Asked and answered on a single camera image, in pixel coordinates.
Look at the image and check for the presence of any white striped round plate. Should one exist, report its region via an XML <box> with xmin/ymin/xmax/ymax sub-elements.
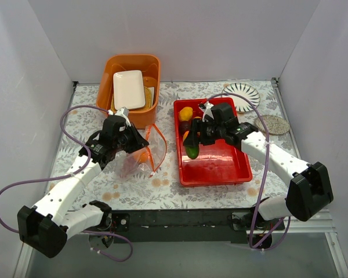
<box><xmin>222</xmin><ymin>82</ymin><xmax>261</xmax><ymax>113</ymax></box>

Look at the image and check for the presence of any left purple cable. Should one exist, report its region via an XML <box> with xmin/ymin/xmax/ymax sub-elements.
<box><xmin>0</xmin><ymin>105</ymin><xmax>133</xmax><ymax>263</ymax></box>

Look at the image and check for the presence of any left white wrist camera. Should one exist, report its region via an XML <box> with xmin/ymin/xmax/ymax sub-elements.
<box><xmin>115</xmin><ymin>107</ymin><xmax>131</xmax><ymax>126</ymax></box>

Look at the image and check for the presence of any orange green mango toy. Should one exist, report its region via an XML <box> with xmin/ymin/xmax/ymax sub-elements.
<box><xmin>183</xmin><ymin>131</ymin><xmax>200</xmax><ymax>159</ymax></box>

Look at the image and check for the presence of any dark brown passion fruit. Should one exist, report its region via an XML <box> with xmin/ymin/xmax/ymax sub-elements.
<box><xmin>179</xmin><ymin>121</ymin><xmax>191</xmax><ymax>135</ymax></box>

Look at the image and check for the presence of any floral table mat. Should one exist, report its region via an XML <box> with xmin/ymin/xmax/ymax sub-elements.
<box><xmin>52</xmin><ymin>80</ymin><xmax>287</xmax><ymax>210</ymax></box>

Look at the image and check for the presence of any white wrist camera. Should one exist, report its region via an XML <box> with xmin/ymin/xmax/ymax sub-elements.
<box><xmin>115</xmin><ymin>107</ymin><xmax>131</xmax><ymax>126</ymax></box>
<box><xmin>199</xmin><ymin>101</ymin><xmax>214</xmax><ymax>122</ymax></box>

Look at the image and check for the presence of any orange plastic bin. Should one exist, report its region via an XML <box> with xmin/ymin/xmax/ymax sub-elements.
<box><xmin>96</xmin><ymin>54</ymin><xmax>161</xmax><ymax>129</ymax></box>

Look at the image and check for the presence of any yellow mango toy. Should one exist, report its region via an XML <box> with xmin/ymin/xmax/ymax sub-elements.
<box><xmin>178</xmin><ymin>107</ymin><xmax>193</xmax><ymax>122</ymax></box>

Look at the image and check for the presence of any purple grape bunch toy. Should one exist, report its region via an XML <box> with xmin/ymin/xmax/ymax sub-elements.
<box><xmin>119</xmin><ymin>156</ymin><xmax>136</xmax><ymax>178</ymax></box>

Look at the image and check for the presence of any yellow tray in bin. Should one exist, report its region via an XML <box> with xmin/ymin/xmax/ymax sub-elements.
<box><xmin>110</xmin><ymin>86</ymin><xmax>153</xmax><ymax>111</ymax></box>

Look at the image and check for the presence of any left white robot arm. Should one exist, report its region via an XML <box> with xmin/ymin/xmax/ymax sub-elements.
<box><xmin>17</xmin><ymin>113</ymin><xmax>148</xmax><ymax>258</ymax></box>

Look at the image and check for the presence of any orange tangerine toy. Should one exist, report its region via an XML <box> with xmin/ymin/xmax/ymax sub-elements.
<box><xmin>133</xmin><ymin>150</ymin><xmax>149</xmax><ymax>163</ymax></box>

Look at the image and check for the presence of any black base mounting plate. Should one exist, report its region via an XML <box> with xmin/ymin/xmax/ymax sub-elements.
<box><xmin>78</xmin><ymin>207</ymin><xmax>285</xmax><ymax>244</ymax></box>

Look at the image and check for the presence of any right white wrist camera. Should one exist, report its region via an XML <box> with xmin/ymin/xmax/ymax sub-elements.
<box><xmin>199</xmin><ymin>101</ymin><xmax>214</xmax><ymax>122</ymax></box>

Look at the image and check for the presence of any aluminium frame rail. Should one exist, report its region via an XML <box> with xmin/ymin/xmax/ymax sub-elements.
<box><xmin>25</xmin><ymin>209</ymin><xmax>337</xmax><ymax>235</ymax></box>

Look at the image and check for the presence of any white rectangular plate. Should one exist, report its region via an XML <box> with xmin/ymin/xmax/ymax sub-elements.
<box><xmin>113</xmin><ymin>70</ymin><xmax>146</xmax><ymax>110</ymax></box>

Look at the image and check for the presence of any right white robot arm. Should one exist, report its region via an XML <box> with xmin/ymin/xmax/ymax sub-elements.
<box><xmin>183</xmin><ymin>102</ymin><xmax>334</xmax><ymax>230</ymax></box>

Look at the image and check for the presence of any speckled round coaster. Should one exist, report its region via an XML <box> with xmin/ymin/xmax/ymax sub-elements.
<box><xmin>262</xmin><ymin>115</ymin><xmax>290</xmax><ymax>136</ymax></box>

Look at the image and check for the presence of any red plastic tray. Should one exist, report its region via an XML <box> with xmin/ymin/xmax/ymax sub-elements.
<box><xmin>173</xmin><ymin>99</ymin><xmax>253</xmax><ymax>187</ymax></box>

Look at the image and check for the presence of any clear zip top bag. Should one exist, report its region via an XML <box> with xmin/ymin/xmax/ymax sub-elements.
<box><xmin>114</xmin><ymin>124</ymin><xmax>168</xmax><ymax>180</ymax></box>

